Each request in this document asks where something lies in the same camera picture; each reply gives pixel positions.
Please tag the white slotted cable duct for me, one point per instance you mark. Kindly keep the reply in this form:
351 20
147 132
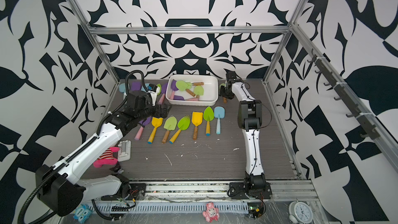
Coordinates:
176 208

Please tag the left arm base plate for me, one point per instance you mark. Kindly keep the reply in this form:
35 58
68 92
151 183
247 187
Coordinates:
135 191

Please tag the white brush block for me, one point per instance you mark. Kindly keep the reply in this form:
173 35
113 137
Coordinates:
124 153

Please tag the purple shovel lying in box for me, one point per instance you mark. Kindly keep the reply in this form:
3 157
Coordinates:
181 98

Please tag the green shovel yellow blue-tipped handle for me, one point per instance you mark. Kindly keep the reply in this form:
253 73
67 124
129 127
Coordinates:
208 117

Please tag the purple square shovel pink handle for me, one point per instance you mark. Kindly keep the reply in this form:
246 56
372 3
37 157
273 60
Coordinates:
135 86

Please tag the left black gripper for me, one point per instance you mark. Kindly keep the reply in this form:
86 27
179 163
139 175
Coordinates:
165 111

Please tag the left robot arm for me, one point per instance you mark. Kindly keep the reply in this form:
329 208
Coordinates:
61 187

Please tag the yellow shovel wooden handle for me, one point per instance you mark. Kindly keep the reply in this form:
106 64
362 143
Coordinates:
197 118

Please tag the white plastic storage box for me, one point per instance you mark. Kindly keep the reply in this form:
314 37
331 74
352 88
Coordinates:
209 84

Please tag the purple pointed shovel pink handle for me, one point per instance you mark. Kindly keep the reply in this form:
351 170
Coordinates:
142 125

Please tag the small green circuit board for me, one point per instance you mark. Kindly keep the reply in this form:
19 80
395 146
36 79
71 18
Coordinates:
256 210

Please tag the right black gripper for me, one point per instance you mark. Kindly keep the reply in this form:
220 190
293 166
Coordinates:
222 88

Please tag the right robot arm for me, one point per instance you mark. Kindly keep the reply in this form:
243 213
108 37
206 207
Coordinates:
249 120

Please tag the green pointed shovel yellow handle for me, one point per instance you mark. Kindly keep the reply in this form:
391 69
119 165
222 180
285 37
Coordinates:
183 124

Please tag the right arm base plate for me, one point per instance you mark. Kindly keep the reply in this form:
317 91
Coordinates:
239 191

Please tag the pink striped plush doll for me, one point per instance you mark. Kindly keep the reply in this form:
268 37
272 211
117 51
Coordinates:
107 158

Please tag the black wall hook rack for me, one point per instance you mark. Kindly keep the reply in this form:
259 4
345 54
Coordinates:
357 110

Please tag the teal square shovel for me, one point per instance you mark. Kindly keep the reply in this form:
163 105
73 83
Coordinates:
122 88

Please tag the light blue pointed shovel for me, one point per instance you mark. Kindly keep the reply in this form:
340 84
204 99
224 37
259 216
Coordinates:
219 113

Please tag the green shovel brown wooden handle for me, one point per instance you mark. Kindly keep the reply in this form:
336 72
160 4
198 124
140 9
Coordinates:
224 100

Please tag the pink bear toy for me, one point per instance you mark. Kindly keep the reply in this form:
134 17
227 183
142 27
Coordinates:
211 213

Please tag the blue owl toy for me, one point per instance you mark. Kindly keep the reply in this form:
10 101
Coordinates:
82 213

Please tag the yellow toy shovel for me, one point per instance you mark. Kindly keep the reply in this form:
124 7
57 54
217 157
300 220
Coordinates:
156 123

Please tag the green shovel in box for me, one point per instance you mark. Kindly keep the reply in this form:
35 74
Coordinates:
198 91

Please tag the white alarm clock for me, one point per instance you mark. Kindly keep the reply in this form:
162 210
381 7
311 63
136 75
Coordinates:
300 213

